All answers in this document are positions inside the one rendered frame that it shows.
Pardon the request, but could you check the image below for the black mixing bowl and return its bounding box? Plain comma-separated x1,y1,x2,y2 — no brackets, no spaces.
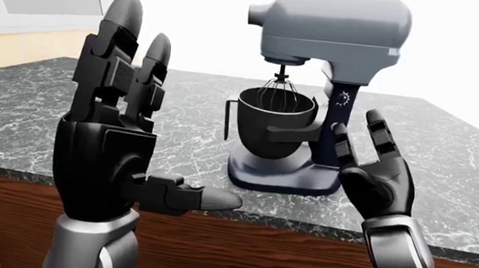
221,84,319,163

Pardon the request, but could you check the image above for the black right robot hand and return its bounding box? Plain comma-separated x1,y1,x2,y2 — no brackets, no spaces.
323,105,422,224

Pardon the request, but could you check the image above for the grey stand mixer head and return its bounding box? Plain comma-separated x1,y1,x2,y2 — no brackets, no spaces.
242,0,414,89

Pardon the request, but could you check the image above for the grey stand mixer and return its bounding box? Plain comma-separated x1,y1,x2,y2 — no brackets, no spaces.
225,53,364,201

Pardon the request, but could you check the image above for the wire whisk attachment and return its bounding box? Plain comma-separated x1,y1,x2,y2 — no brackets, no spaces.
255,62,302,114

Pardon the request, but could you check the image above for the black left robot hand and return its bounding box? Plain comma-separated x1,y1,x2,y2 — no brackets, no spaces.
48,0,260,234

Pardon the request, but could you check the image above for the wooden counter cabinet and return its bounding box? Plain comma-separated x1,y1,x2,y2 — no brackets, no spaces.
0,172,479,268

